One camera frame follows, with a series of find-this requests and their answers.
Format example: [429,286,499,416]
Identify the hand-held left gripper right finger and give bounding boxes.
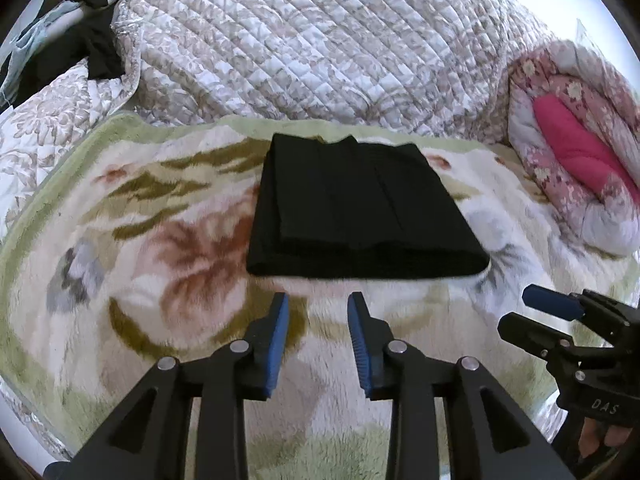
[347,291,576,480]

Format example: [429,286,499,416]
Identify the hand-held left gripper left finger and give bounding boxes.
[62,291,291,480]

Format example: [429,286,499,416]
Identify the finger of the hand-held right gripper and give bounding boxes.
[497,312,577,362]
[522,284,587,322]

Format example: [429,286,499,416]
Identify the black pants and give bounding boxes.
[246,132,491,279]

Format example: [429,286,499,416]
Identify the person's right hand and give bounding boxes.
[575,412,632,457]

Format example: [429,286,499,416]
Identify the pink floral comforter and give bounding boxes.
[507,40,640,257]

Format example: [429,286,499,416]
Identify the floral fleece blanket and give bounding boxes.
[0,112,640,480]

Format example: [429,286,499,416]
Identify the quilted leaf-print bedspread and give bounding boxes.
[0,0,571,456]

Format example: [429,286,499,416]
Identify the dark cloth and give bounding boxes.
[10,0,126,107]

